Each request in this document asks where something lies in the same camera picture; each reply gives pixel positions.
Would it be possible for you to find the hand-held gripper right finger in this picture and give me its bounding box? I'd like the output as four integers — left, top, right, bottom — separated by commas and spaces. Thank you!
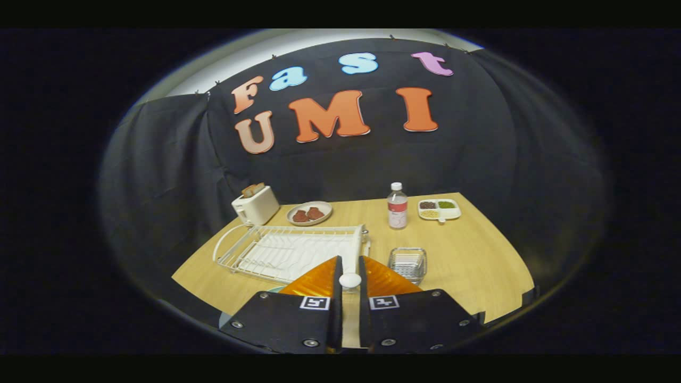
358, 255, 486, 354

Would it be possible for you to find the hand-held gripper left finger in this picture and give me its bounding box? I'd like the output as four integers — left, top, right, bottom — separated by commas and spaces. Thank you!
219, 255, 344, 354

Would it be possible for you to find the metal wire basket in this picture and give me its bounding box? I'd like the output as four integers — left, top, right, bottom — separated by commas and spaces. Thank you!
387, 247, 428, 286

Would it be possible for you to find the white wire dish rack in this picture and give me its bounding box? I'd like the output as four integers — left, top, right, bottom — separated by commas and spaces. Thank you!
213, 223, 371, 284

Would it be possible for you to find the beige round plate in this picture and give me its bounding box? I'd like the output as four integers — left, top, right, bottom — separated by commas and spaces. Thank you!
286, 201, 333, 227

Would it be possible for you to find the white divided dish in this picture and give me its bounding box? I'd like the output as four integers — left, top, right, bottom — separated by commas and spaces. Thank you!
418, 199, 462, 224

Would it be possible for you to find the clear plastic water bottle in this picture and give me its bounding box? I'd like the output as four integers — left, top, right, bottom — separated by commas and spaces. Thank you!
387, 182, 409, 230

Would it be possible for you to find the cream toaster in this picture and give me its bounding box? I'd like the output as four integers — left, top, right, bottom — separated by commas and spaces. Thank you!
231, 185, 280, 227

